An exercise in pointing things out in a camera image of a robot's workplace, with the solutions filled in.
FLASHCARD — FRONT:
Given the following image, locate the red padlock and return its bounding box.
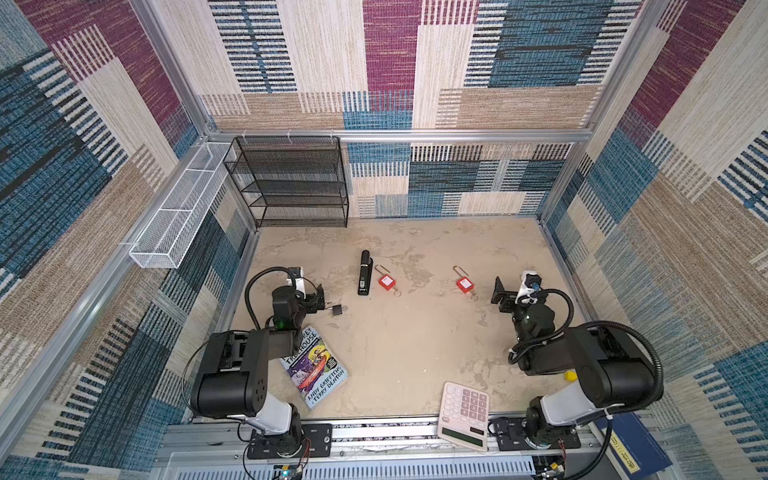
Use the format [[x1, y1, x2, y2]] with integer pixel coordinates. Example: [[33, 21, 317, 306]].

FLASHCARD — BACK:
[[452, 265, 475, 295], [374, 265, 397, 292]]

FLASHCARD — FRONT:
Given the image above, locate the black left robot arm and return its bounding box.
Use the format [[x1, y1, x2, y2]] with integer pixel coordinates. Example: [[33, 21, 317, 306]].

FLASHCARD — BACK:
[[189, 285, 325, 458]]

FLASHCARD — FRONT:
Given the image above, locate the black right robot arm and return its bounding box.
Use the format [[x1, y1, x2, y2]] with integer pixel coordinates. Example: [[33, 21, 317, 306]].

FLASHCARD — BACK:
[[491, 272, 664, 449]]

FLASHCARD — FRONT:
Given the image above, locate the black stapler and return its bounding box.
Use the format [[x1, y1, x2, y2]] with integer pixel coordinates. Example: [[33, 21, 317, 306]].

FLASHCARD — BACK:
[[357, 250, 374, 296]]

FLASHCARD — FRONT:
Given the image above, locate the purple treehouse book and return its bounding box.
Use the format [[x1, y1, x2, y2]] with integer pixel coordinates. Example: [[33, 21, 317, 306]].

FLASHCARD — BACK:
[[280, 326, 349, 410]]

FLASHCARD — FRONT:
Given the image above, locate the pink calculator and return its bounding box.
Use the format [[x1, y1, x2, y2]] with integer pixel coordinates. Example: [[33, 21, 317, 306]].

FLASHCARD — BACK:
[[437, 382, 490, 452]]

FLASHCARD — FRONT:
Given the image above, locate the blue box with yellow label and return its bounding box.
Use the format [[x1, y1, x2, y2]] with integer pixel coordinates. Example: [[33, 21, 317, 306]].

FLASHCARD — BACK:
[[607, 413, 672, 479]]

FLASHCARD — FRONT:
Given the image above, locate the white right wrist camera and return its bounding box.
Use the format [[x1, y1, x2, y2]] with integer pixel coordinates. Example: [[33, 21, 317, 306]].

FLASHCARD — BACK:
[[516, 270, 542, 304]]

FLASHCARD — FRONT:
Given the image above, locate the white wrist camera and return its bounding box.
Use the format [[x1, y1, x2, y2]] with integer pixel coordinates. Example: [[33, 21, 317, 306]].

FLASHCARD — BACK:
[[516, 270, 542, 304], [288, 267, 306, 299]]

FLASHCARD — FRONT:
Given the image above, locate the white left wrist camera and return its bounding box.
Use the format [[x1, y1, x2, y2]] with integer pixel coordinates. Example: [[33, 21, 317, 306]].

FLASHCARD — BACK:
[[288, 267, 306, 299]]

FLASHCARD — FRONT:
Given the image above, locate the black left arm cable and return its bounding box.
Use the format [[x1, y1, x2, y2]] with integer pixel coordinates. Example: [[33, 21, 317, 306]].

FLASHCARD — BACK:
[[243, 266, 301, 331]]

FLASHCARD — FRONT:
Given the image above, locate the black wire shelf rack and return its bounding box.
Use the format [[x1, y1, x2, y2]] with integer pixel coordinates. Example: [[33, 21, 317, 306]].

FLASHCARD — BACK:
[[223, 136, 350, 228]]

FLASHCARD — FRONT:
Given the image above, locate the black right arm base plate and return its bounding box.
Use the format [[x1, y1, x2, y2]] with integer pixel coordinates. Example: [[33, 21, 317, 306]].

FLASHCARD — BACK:
[[488, 416, 581, 451]]

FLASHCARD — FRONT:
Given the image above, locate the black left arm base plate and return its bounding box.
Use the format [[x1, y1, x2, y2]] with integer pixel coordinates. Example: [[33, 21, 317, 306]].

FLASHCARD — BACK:
[[245, 423, 333, 460]]

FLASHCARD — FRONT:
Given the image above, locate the white wire mesh basket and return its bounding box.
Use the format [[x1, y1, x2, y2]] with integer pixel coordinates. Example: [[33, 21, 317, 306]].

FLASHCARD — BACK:
[[129, 142, 229, 269]]

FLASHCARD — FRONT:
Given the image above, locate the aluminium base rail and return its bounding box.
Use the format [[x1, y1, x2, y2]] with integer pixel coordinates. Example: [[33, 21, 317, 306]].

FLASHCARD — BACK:
[[150, 416, 602, 479]]

